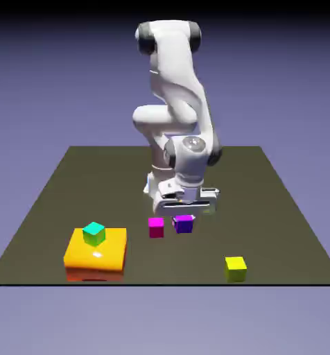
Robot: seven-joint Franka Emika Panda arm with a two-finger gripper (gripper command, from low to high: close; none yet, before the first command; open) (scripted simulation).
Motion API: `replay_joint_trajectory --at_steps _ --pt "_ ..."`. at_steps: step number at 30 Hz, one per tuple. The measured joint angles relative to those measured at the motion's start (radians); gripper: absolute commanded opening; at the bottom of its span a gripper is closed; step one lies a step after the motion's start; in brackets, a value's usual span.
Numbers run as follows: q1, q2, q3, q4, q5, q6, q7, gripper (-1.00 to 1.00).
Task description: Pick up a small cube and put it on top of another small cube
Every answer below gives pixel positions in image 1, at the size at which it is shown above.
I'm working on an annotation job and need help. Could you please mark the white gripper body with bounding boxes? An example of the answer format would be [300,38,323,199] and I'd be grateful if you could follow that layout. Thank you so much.
[153,187,220,218]

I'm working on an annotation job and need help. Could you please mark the small purple cube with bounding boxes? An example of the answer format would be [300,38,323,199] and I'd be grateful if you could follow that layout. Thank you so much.
[172,214,196,234]

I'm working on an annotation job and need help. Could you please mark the small magenta cube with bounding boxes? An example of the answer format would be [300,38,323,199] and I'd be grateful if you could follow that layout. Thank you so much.
[148,217,165,239]

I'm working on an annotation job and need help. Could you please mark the small yellow cube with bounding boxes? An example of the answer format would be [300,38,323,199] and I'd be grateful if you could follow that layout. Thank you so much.
[225,256,248,283]

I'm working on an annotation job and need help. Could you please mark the small green cube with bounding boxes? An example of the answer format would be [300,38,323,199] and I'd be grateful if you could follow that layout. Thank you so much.
[82,221,106,247]

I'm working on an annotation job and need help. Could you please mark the large orange box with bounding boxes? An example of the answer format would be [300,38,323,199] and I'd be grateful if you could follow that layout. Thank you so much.
[63,227,128,283]

